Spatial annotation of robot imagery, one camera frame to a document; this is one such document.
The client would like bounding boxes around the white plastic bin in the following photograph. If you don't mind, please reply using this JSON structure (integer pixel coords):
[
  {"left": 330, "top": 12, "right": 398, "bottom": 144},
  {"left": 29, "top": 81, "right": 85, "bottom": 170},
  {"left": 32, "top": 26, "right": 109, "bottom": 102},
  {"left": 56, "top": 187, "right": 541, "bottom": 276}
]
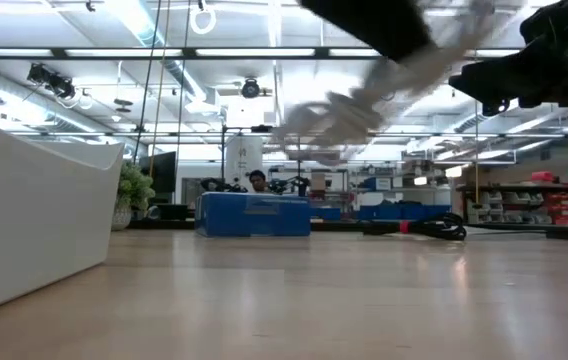
[{"left": 0, "top": 87, "right": 125, "bottom": 320}]

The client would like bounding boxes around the storage shelf with red bins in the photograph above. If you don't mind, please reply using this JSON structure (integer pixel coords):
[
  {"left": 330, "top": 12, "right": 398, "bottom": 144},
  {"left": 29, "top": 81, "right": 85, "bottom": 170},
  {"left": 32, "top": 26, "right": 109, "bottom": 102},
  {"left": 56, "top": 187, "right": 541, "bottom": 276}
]
[{"left": 456, "top": 169, "right": 568, "bottom": 227}]

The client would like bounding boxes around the blue storage bin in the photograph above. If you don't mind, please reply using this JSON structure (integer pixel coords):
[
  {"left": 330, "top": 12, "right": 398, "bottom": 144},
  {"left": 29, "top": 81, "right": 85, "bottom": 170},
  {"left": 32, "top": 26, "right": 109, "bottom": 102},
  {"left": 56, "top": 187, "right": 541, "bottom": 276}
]
[
  {"left": 358, "top": 203, "right": 453, "bottom": 222},
  {"left": 313, "top": 207, "right": 343, "bottom": 222}
]

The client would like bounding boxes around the black cable with red tie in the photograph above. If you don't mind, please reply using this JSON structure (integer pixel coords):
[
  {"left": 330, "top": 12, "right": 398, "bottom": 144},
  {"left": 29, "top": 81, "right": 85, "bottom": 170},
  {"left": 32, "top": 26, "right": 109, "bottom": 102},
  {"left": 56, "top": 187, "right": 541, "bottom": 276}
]
[{"left": 362, "top": 212, "right": 468, "bottom": 242}]

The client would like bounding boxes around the round black ceiling camera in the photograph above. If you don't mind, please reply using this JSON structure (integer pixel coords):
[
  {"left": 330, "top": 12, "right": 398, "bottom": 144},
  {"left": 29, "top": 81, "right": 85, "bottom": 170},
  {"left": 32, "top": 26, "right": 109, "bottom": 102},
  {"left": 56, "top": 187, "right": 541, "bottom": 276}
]
[{"left": 240, "top": 76, "right": 262, "bottom": 100}]

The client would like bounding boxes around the person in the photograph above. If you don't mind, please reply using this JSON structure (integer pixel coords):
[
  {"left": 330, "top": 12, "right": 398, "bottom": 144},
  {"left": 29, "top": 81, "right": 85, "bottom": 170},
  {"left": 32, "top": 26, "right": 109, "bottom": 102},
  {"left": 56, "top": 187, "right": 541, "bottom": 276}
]
[{"left": 247, "top": 168, "right": 271, "bottom": 194}]

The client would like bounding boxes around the white hanging ring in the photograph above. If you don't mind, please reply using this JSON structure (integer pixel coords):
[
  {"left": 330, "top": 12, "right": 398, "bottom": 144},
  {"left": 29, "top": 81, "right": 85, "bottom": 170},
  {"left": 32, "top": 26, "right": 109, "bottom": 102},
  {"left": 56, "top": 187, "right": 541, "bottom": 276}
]
[{"left": 188, "top": 3, "right": 218, "bottom": 36}]

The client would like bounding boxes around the black monitor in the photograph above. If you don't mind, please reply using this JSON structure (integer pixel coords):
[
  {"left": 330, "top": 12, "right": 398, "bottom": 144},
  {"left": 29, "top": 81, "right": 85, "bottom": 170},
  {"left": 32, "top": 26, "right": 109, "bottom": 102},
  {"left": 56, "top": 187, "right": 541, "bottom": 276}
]
[{"left": 138, "top": 151, "right": 178, "bottom": 195}]

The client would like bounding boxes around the black ceiling spotlight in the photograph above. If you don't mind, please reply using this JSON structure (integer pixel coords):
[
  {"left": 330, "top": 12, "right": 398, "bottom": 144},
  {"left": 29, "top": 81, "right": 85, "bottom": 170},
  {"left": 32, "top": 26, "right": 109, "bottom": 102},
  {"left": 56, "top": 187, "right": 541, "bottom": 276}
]
[{"left": 26, "top": 62, "right": 78, "bottom": 100}]

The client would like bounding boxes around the blue game controller box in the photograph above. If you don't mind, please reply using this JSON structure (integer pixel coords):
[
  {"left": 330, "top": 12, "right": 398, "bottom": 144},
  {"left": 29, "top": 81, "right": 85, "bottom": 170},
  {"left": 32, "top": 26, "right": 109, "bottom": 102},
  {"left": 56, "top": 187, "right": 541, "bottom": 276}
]
[{"left": 194, "top": 192, "right": 313, "bottom": 239}]

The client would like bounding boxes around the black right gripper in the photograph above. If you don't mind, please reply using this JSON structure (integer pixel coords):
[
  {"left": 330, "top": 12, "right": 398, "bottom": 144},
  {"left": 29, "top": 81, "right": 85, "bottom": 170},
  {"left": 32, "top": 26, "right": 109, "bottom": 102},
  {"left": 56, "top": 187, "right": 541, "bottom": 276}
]
[{"left": 447, "top": 0, "right": 568, "bottom": 117}]

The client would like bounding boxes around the thin black cable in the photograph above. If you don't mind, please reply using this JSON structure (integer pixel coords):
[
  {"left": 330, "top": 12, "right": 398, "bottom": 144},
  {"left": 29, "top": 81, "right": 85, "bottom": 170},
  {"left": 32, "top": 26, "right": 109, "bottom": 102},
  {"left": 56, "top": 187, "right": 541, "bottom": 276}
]
[
  {"left": 174, "top": 0, "right": 190, "bottom": 169},
  {"left": 132, "top": 0, "right": 164, "bottom": 162}
]

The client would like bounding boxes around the white cylindrical tank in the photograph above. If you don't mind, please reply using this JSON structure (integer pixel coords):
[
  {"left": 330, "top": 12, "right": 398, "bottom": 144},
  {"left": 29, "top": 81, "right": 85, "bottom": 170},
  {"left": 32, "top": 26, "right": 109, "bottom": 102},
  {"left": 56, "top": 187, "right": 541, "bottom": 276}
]
[{"left": 223, "top": 134, "right": 265, "bottom": 194}]

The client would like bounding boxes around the long white USB-C cable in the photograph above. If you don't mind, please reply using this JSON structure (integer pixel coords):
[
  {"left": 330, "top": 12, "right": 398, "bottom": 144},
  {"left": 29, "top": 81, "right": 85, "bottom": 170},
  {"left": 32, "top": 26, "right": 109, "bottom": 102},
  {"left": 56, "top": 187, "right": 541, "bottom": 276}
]
[{"left": 271, "top": 0, "right": 500, "bottom": 166}]

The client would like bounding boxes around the green potted plant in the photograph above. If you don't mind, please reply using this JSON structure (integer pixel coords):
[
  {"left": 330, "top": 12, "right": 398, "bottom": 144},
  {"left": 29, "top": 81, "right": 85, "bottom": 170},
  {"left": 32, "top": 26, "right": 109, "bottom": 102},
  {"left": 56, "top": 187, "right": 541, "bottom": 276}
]
[{"left": 111, "top": 160, "right": 157, "bottom": 232}]

